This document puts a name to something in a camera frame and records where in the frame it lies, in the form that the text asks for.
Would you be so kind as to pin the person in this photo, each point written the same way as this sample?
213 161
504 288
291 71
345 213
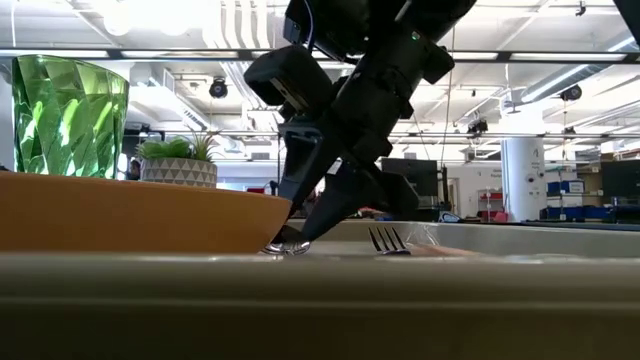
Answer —
134 170

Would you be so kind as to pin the orange plate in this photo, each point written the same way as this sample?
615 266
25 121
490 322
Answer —
140 215

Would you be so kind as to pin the LED light bar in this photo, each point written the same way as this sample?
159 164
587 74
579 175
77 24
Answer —
550 56

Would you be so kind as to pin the red parts rack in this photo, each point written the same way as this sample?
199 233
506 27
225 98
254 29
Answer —
499 217

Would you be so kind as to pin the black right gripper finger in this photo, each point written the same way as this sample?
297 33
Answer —
302 165
365 192

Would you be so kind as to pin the black ceiling-hung device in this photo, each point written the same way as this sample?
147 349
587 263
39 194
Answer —
571 93
477 126
218 89

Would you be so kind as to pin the white duct with vent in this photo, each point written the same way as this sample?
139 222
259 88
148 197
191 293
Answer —
150 80

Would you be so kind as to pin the large dark display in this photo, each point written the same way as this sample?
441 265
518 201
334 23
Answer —
620 179

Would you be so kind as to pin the green faceted glass cup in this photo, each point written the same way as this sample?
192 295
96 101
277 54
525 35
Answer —
70 115

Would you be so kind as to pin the beige plastic tray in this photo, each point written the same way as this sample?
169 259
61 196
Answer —
320 300

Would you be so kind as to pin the black monitor on stand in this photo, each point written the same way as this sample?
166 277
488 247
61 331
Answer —
429 175

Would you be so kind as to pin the blue storage rack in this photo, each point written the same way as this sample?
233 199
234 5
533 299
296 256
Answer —
575 212

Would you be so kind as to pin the succulent in white patterned pot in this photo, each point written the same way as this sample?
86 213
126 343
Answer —
177 172

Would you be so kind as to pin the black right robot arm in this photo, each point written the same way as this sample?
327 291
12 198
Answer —
350 20

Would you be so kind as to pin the white round pillar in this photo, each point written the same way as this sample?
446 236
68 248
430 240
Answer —
522 180

